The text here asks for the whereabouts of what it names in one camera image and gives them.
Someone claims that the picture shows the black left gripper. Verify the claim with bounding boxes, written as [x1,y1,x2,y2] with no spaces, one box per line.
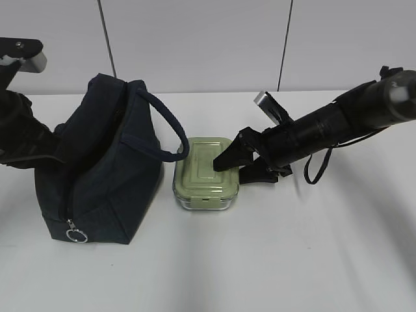
[19,120,67,169]

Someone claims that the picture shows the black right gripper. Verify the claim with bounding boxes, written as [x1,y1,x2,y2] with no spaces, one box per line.
[213,125,298,185]

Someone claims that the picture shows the green lid glass container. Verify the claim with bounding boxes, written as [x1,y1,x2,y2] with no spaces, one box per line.
[172,137,239,211]

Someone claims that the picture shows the dark blue lunch bag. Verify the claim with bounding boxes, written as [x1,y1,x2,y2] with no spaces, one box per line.
[34,74,190,244]

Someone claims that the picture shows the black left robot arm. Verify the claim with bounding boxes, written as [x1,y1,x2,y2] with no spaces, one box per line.
[1,90,66,169]

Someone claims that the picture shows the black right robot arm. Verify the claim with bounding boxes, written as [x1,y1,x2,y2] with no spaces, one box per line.
[213,66,415,185]

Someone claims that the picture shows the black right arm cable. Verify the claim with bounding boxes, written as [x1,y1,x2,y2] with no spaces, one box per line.
[304,128,387,185]

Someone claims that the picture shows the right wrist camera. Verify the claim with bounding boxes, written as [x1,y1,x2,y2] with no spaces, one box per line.
[254,91,291,125]

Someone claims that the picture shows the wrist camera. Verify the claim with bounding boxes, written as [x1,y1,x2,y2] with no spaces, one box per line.
[1,37,47,73]
[254,91,291,125]

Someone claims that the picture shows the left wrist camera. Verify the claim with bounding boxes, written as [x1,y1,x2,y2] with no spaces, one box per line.
[1,37,47,73]

